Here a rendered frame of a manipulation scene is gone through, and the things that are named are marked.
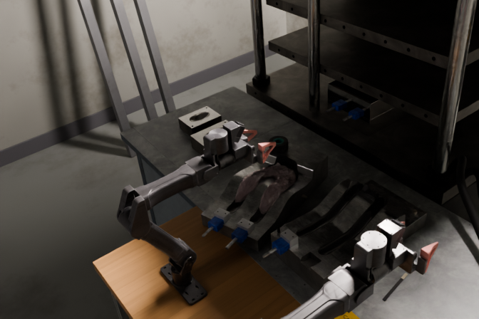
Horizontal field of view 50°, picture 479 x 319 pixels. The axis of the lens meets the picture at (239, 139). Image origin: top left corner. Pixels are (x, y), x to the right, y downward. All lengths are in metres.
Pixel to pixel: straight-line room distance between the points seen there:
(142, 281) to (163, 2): 2.86
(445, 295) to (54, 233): 2.38
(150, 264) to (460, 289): 1.02
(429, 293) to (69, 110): 3.15
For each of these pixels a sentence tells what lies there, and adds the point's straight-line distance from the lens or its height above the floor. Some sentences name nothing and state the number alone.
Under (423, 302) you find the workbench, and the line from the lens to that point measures 1.75.
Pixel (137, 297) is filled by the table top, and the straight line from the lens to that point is 1.80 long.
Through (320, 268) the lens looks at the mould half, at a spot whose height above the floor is 0.89.
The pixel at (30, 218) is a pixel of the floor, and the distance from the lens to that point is 3.60.
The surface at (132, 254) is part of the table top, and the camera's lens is 1.94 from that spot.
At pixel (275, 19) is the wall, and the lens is 5.07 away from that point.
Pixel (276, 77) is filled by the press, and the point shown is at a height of 0.79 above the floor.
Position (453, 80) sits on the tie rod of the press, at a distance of 1.97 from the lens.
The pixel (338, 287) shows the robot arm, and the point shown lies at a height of 1.23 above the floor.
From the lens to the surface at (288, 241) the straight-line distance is 1.73.
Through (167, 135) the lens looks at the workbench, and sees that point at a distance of 2.52.
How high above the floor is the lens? 2.14
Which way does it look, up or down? 34 degrees down
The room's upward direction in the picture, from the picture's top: 6 degrees counter-clockwise
